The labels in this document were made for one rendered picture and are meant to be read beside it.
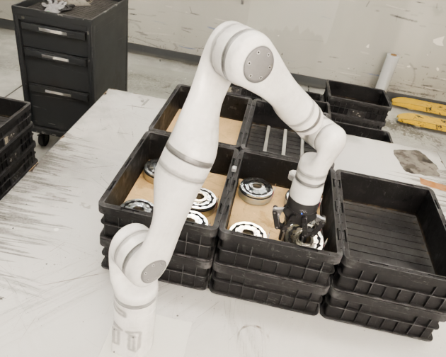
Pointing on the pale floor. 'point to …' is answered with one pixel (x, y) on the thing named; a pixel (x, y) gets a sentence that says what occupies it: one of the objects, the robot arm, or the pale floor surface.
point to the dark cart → (69, 59)
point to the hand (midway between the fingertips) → (292, 237)
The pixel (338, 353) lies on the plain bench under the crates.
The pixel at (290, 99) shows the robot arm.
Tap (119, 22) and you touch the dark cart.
